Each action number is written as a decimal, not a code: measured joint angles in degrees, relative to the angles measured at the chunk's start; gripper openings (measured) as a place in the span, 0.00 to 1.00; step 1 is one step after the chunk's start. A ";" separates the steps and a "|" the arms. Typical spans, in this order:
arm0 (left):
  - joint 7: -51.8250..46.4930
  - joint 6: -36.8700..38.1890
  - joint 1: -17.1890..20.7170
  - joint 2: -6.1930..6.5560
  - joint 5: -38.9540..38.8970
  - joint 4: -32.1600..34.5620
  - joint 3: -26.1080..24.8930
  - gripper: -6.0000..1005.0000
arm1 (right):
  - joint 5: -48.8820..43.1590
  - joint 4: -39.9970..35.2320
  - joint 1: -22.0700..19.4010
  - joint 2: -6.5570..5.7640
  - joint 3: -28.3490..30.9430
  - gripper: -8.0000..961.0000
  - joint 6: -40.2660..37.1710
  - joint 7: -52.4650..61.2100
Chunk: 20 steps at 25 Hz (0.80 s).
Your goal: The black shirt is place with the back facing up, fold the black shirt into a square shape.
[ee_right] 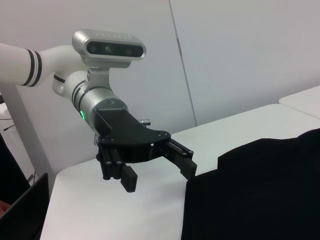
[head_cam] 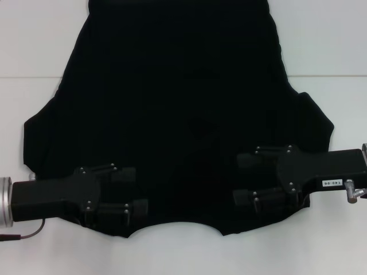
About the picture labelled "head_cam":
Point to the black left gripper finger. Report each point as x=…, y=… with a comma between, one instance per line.
x=134, y=210
x=120, y=176

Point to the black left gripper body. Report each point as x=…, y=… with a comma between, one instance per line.
x=54, y=194

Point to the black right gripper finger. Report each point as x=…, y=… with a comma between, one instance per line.
x=249, y=196
x=252, y=159

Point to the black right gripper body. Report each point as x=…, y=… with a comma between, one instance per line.
x=321, y=169

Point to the black t-shirt with white print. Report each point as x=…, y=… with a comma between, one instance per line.
x=177, y=100

